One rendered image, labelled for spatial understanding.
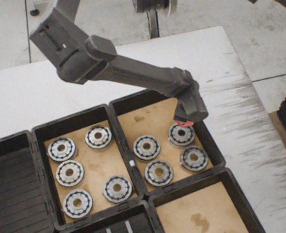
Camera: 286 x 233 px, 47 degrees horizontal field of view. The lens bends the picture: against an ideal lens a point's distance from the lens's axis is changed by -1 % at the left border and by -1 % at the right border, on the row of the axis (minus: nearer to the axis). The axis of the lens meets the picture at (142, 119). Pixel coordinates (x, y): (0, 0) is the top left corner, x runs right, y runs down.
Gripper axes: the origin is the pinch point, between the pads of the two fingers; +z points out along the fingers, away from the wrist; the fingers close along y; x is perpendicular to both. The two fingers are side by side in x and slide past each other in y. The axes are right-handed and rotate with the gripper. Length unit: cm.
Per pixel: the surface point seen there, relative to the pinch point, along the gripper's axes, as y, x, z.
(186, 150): -6.8, -2.9, 11.1
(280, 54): 134, -50, 99
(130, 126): -1.9, 20.6, 13.7
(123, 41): 112, 72, 97
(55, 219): -46, 30, 3
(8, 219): -49, 50, 13
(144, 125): 0.3, 15.7, 13.8
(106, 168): -21.2, 23.8, 13.5
